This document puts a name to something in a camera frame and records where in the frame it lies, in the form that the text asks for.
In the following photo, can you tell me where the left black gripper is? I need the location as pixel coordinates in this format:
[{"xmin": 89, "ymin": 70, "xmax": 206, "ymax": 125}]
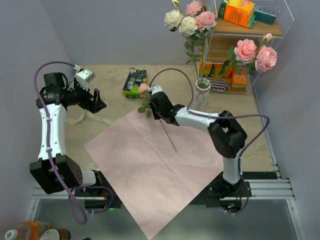
[{"xmin": 66, "ymin": 78, "xmax": 106, "ymax": 113}]

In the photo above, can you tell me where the peach rose stem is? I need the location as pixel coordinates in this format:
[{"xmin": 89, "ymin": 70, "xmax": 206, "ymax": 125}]
[{"xmin": 137, "ymin": 82, "xmax": 178, "ymax": 153}]

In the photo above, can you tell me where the pink wrapping paper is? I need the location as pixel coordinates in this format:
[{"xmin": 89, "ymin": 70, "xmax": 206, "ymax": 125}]
[{"xmin": 84, "ymin": 95, "xmax": 223, "ymax": 240}]

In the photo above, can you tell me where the white rose stem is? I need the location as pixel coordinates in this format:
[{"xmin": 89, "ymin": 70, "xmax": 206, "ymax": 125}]
[{"xmin": 163, "ymin": 0, "xmax": 208, "ymax": 88}]

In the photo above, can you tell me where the large pink rose stem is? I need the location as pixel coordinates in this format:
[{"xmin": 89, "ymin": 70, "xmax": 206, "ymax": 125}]
[{"xmin": 205, "ymin": 33, "xmax": 278, "ymax": 74}]

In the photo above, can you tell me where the small pink rose stem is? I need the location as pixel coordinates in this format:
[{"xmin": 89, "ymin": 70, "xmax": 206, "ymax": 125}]
[{"xmin": 196, "ymin": 0, "xmax": 217, "ymax": 63}]

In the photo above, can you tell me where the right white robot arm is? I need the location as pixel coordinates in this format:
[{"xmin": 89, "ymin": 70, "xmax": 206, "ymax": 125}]
[{"xmin": 149, "ymin": 91, "xmax": 248, "ymax": 199}]

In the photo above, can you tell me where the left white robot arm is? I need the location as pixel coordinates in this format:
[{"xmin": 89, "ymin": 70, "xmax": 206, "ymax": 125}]
[{"xmin": 29, "ymin": 69, "xmax": 107, "ymax": 196}]

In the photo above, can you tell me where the white ribbed ceramic vase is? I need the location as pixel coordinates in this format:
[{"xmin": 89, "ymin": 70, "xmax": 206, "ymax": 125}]
[{"xmin": 190, "ymin": 78, "xmax": 211, "ymax": 112}]

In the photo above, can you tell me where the beige ribbon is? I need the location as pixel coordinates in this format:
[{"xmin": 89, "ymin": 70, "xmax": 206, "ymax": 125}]
[{"xmin": 65, "ymin": 112, "xmax": 113, "ymax": 125}]

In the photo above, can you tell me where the black green product box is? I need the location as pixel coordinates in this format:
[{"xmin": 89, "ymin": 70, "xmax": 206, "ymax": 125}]
[{"xmin": 122, "ymin": 67, "xmax": 147, "ymax": 99}]

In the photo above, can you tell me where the orange box bottom left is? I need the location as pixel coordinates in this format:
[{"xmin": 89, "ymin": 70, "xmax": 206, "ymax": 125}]
[{"xmin": 198, "ymin": 62, "xmax": 216, "ymax": 77}]

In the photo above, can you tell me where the purple wavy eye mask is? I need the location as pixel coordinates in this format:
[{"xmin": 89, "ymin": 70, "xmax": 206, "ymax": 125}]
[{"xmin": 207, "ymin": 78, "xmax": 230, "ymax": 93}]

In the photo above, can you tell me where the orange box bottom middle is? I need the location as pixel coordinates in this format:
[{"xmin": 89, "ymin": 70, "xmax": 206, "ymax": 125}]
[{"xmin": 213, "ymin": 62, "xmax": 233, "ymax": 78}]

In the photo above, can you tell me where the orange packet bottom right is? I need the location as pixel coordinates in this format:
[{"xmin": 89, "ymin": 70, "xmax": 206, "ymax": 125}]
[{"xmin": 231, "ymin": 67, "xmax": 247, "ymax": 88}]

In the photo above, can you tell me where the orange green box top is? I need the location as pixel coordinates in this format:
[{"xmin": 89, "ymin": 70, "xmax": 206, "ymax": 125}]
[{"xmin": 218, "ymin": 0, "xmax": 256, "ymax": 29}]

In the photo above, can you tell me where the tin can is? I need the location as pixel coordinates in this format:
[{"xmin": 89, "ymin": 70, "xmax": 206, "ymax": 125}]
[{"xmin": 39, "ymin": 228, "xmax": 71, "ymax": 240}]

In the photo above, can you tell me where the teal box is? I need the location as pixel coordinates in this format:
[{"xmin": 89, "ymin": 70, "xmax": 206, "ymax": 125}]
[{"xmin": 254, "ymin": 5, "xmax": 279, "ymax": 25}]

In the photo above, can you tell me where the orange juice bottle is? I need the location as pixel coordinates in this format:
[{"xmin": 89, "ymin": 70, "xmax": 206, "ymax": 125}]
[{"xmin": 4, "ymin": 221, "xmax": 53, "ymax": 240}]

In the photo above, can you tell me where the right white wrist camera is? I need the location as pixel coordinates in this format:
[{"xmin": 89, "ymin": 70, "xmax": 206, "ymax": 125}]
[{"xmin": 147, "ymin": 85, "xmax": 163, "ymax": 96}]

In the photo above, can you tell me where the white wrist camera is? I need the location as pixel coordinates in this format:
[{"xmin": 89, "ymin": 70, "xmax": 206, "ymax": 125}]
[
  {"xmin": 147, "ymin": 85, "xmax": 163, "ymax": 96},
  {"xmin": 74, "ymin": 68, "xmax": 96, "ymax": 91}
]

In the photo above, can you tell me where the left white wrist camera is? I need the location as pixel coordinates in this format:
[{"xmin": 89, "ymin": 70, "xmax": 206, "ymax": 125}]
[{"xmin": 74, "ymin": 68, "xmax": 96, "ymax": 91}]

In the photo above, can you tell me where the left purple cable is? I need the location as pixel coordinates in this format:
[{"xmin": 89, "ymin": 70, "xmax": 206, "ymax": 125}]
[{"xmin": 33, "ymin": 60, "xmax": 116, "ymax": 225}]

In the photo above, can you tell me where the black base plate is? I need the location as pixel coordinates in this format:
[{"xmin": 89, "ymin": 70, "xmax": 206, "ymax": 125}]
[{"xmin": 74, "ymin": 170, "xmax": 278, "ymax": 209}]

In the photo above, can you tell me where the white wire wooden shelf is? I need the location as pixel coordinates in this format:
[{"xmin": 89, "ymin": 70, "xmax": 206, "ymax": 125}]
[{"xmin": 204, "ymin": 0, "xmax": 294, "ymax": 95}]

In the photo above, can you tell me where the aluminium rail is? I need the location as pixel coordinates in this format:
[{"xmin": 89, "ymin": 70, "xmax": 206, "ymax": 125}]
[{"xmin": 24, "ymin": 162, "xmax": 297, "ymax": 223}]

